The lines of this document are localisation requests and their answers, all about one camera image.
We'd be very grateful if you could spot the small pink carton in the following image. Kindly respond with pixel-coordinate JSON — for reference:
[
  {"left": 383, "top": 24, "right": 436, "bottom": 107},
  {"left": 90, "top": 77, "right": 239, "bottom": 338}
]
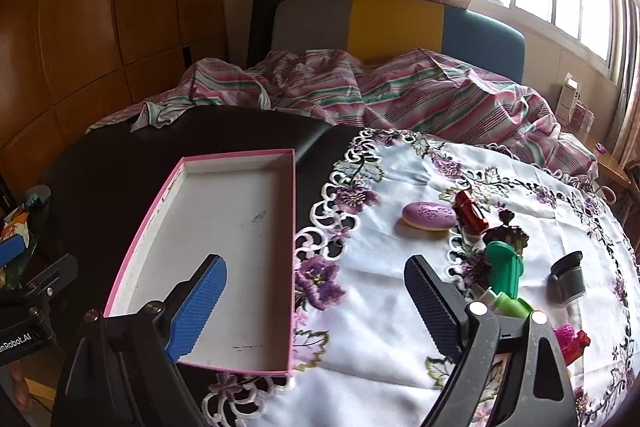
[{"left": 570, "top": 103, "right": 596, "bottom": 132}]

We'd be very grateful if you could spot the red foam piece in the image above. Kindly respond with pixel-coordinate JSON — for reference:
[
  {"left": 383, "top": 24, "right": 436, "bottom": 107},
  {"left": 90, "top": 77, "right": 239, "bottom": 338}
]
[{"left": 565, "top": 329, "right": 592, "bottom": 365}]

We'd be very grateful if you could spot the grey yellow blue headboard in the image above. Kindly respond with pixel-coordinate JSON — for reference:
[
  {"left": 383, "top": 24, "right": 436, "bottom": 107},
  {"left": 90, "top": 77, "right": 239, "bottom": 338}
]
[{"left": 270, "top": 0, "right": 526, "bottom": 85}]

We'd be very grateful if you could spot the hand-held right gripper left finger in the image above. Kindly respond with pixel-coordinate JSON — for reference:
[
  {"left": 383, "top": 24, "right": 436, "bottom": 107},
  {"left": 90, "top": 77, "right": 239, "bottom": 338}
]
[{"left": 52, "top": 253, "right": 228, "bottom": 427}]

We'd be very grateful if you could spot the brown hair claw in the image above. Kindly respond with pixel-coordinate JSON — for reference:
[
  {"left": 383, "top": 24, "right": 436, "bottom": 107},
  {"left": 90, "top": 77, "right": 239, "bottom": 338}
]
[{"left": 482, "top": 209, "right": 530, "bottom": 258}]

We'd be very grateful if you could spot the wooden nightstand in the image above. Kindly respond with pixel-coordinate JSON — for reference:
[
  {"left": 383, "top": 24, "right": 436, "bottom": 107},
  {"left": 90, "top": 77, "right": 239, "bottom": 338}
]
[{"left": 582, "top": 132, "right": 633, "bottom": 208}]

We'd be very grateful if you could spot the person's left hand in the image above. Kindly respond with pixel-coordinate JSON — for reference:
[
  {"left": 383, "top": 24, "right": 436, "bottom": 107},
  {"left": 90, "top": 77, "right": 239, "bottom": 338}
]
[{"left": 11, "top": 358, "right": 32, "bottom": 410}]

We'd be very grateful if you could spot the pink cardboard box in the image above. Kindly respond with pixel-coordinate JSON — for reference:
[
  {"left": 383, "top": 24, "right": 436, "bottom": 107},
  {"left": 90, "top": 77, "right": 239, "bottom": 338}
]
[{"left": 103, "top": 149, "right": 297, "bottom": 378}]

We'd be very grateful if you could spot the white carton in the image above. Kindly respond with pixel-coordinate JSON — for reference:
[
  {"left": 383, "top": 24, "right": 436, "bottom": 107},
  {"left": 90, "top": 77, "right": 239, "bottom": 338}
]
[{"left": 555, "top": 72, "right": 583, "bottom": 125}]

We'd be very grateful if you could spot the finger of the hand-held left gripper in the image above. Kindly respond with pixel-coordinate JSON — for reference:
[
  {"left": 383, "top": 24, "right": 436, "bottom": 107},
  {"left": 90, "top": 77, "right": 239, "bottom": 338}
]
[
  {"left": 0, "top": 234, "right": 28, "bottom": 269},
  {"left": 25, "top": 253, "right": 80, "bottom": 304}
]

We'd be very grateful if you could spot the grey round dish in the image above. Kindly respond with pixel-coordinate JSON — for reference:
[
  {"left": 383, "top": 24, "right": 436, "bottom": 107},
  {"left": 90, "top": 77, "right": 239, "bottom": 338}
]
[{"left": 24, "top": 184, "right": 52, "bottom": 214}]

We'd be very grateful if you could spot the striped pink green blanket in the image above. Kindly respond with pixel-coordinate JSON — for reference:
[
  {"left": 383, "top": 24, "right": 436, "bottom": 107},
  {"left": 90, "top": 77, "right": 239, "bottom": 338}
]
[{"left": 87, "top": 48, "right": 599, "bottom": 180}]

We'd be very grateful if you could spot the magenta perforated ball toy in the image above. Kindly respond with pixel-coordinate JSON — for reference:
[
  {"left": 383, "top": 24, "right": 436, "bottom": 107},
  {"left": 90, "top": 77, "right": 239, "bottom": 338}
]
[{"left": 552, "top": 323, "right": 577, "bottom": 352}]

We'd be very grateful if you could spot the black rolled mat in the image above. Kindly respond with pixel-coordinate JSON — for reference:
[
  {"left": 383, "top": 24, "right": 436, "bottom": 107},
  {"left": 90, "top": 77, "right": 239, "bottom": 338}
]
[{"left": 246, "top": 0, "right": 287, "bottom": 70}]

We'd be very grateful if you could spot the light green plastic toy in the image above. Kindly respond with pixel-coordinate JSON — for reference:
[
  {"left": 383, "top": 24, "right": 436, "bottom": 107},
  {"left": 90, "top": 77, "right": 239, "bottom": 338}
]
[{"left": 477, "top": 287, "right": 536, "bottom": 319}]

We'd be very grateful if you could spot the orange white snack packet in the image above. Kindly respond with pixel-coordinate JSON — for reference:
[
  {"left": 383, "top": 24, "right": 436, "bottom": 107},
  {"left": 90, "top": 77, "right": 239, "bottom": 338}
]
[{"left": 0, "top": 207, "right": 31, "bottom": 244}]

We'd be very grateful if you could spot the white embroidered floral tablecloth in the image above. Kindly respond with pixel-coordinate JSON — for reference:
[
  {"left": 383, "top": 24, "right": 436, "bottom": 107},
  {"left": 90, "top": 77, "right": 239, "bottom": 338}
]
[{"left": 202, "top": 127, "right": 640, "bottom": 427}]

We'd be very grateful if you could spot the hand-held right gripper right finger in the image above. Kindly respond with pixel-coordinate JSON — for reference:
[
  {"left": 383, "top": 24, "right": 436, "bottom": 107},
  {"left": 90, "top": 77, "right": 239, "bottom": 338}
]
[{"left": 404, "top": 254, "right": 581, "bottom": 427}]

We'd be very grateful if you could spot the red metallic cylinder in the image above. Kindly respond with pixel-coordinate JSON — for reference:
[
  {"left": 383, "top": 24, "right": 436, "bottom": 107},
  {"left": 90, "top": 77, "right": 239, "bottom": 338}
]
[{"left": 454, "top": 189, "right": 489, "bottom": 235}]

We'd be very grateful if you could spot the teal plastic spool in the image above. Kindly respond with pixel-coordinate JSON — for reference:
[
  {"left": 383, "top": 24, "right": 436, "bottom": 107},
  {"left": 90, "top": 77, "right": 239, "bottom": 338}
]
[{"left": 484, "top": 240, "right": 526, "bottom": 300}]

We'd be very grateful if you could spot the beige side curtain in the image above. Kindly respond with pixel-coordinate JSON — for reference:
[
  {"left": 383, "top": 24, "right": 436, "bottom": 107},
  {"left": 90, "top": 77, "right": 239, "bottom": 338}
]
[{"left": 607, "top": 0, "right": 640, "bottom": 168}]

